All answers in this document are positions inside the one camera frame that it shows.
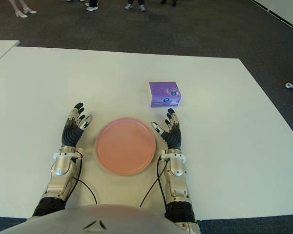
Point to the purple tissue paper pack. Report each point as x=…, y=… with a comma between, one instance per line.
x=162, y=93

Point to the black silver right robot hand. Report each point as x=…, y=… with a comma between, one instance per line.
x=173, y=137

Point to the silver robot torso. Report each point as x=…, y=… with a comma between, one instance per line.
x=100, y=219

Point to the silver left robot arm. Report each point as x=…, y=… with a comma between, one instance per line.
x=61, y=168

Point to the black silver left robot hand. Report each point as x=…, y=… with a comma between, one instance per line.
x=70, y=136

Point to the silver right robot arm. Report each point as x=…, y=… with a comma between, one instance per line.
x=177, y=165

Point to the white table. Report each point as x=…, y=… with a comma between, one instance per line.
x=285, y=12
x=0, y=51

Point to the white VR controller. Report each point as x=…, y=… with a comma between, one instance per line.
x=288, y=85

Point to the person wearing white heels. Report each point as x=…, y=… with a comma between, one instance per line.
x=20, y=14

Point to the round pink plate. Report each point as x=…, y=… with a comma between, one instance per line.
x=125, y=146

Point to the person in dark shoes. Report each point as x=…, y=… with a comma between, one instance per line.
x=173, y=3

